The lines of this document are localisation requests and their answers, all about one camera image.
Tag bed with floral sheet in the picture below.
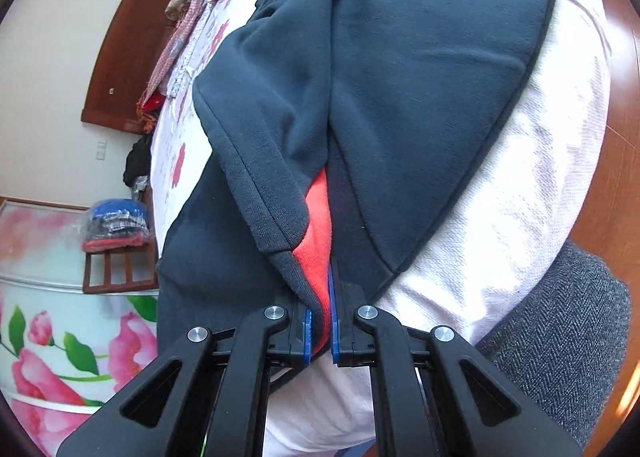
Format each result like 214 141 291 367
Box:
147 0 616 457

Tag black clothes pile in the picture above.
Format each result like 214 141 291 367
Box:
124 134 153 188

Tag plastic bag of clothes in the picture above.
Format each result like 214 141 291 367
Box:
82 198 151 253

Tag wooden chair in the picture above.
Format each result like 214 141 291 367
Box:
82 187 160 295

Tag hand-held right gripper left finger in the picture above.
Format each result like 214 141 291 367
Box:
55 304 313 457

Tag person's grey knit clothing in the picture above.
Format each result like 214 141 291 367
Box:
475 242 632 448

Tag wooden headboard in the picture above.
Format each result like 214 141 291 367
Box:
81 0 211 133

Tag floral wardrobe door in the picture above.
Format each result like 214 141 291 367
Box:
0 194 161 457

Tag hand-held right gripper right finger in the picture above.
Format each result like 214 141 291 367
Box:
326 257 583 457

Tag dark teal pants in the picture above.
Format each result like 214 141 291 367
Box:
155 0 560 388

